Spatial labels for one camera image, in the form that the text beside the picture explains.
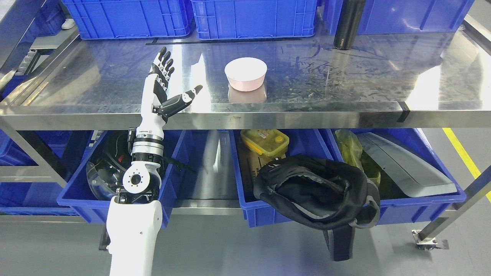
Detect blue crate top right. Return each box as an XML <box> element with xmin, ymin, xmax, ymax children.
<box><xmin>324</xmin><ymin>0</ymin><xmax>475</xmax><ymax>36</ymax></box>

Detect blue bin lower left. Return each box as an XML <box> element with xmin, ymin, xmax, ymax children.
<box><xmin>57</xmin><ymin>130</ymin><xmax>198</xmax><ymax>228</ymax></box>

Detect blue crate top middle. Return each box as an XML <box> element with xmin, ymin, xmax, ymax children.
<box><xmin>191</xmin><ymin>0</ymin><xmax>318</xmax><ymax>41</ymax></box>

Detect blue crate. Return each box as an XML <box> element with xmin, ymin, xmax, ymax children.
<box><xmin>324</xmin><ymin>0</ymin><xmax>475</xmax><ymax>36</ymax></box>
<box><xmin>63</xmin><ymin>0</ymin><xmax>194</xmax><ymax>40</ymax></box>
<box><xmin>191</xmin><ymin>0</ymin><xmax>318</xmax><ymax>41</ymax></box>

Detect grey plastic panel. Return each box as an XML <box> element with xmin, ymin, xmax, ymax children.
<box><xmin>356</xmin><ymin>132</ymin><xmax>457</xmax><ymax>197</ymax></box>

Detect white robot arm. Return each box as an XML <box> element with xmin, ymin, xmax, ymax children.
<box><xmin>106</xmin><ymin>128</ymin><xmax>164</xmax><ymax>276</ymax></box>

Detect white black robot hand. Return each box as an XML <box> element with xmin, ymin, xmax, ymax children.
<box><xmin>136</xmin><ymin>47</ymin><xmax>203</xmax><ymax>140</ymax></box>

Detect blue bin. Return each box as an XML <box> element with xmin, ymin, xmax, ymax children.
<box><xmin>228</xmin><ymin>129</ymin><xmax>340</xmax><ymax>227</ymax></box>
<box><xmin>57</xmin><ymin>130</ymin><xmax>198</xmax><ymax>228</ymax></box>
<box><xmin>323</xmin><ymin>128</ymin><xmax>466</xmax><ymax>224</ymax></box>

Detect pink ikea bowl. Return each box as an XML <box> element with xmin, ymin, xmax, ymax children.
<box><xmin>224</xmin><ymin>57</ymin><xmax>268</xmax><ymax>92</ymax></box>

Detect stainless steel table frame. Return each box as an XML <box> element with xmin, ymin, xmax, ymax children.
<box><xmin>0</xmin><ymin>13</ymin><xmax>491</xmax><ymax>251</ymax></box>

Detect blue crate top left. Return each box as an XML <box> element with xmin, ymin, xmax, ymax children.
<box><xmin>63</xmin><ymin>0</ymin><xmax>194</xmax><ymax>40</ymax></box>

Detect yellow green plastic bag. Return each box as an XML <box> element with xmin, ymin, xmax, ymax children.
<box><xmin>334</xmin><ymin>129</ymin><xmax>382</xmax><ymax>187</ymax></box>

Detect black backpack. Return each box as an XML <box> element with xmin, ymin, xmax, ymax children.
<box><xmin>253</xmin><ymin>155</ymin><xmax>382</xmax><ymax>261</ymax></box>

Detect yellow lunch box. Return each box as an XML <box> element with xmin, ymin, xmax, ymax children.
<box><xmin>240</xmin><ymin>129</ymin><xmax>290</xmax><ymax>159</ymax></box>

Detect blue bin lower middle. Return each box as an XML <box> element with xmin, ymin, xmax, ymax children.
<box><xmin>228</xmin><ymin>129</ymin><xmax>340</xmax><ymax>227</ymax></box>

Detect black round robot vacuum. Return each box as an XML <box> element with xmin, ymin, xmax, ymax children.
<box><xmin>86</xmin><ymin>131</ymin><xmax>166</xmax><ymax>201</ymax></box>

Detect black thermos bottle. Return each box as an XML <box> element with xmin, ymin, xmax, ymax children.
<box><xmin>333</xmin><ymin>0</ymin><xmax>366</xmax><ymax>50</ymax></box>

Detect blue bin lower right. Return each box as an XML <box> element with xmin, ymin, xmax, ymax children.
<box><xmin>323</xmin><ymin>128</ymin><xmax>466</xmax><ymax>224</ymax></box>

